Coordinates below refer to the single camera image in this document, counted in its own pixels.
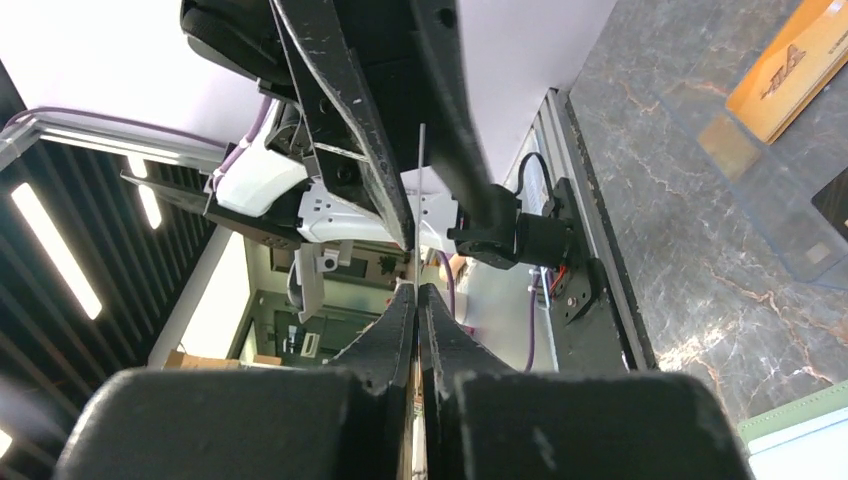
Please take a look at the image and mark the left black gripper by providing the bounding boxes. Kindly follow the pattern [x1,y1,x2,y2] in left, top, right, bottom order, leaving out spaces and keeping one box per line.
[180,1,424,250]

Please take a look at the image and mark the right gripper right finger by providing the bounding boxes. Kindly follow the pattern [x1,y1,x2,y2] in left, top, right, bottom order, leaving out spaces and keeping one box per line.
[418,284,750,479]

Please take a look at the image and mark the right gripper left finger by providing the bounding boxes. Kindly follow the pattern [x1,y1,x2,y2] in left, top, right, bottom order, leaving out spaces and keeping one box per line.
[56,284,417,479]

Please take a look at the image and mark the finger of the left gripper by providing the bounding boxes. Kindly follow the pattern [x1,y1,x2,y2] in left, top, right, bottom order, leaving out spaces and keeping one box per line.
[410,1,497,219]

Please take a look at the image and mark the black VIP credit card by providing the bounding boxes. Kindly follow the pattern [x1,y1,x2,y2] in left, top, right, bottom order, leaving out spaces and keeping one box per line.
[413,123,428,479]

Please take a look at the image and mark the clear plastic card box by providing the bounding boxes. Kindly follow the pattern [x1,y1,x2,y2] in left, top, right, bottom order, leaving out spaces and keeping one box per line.
[658,1,847,290]

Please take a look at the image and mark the green leather card holder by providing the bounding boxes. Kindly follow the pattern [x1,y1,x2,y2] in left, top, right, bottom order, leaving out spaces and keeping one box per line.
[737,382,847,480]

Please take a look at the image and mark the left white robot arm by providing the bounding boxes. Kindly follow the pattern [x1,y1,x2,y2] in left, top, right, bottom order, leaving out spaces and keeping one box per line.
[127,1,576,270]

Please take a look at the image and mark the orange credit card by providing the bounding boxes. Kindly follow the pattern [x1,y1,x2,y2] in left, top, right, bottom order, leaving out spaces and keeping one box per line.
[726,0,847,144]

